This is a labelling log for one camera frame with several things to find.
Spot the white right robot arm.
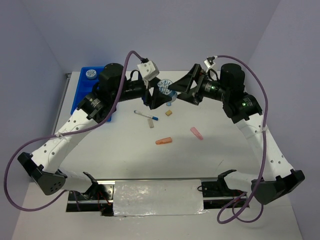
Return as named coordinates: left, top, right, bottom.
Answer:
left=168, top=63, right=305, bottom=205

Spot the white marker blue cap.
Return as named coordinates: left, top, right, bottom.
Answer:
left=133, top=110, right=159, bottom=121

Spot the orange pen cap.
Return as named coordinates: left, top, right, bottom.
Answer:
left=155, top=137, right=173, bottom=145

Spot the tan eraser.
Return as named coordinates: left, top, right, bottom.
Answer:
left=165, top=110, right=173, bottom=117

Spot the silver foil tape sheet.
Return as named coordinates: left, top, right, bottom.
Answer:
left=113, top=179, right=206, bottom=217

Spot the blue plastic divided bin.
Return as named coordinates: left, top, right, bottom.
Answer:
left=71, top=63, right=123, bottom=123

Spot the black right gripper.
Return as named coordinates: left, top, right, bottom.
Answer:
left=168, top=63, right=230, bottom=105

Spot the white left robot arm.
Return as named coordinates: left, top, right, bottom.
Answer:
left=17, top=58, right=169, bottom=200

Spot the grey eraser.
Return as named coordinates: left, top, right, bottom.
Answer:
left=147, top=118, right=154, bottom=129

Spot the pink pen cap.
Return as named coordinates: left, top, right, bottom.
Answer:
left=190, top=127, right=204, bottom=140

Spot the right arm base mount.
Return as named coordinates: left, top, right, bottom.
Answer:
left=197, top=169, right=239, bottom=198

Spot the blue jar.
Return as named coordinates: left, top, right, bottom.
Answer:
left=157, top=79, right=177, bottom=98
left=85, top=69, right=98, bottom=80

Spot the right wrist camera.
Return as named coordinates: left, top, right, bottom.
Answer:
left=204, top=56, right=217, bottom=72

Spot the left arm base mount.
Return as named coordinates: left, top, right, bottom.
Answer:
left=73, top=172, right=114, bottom=217

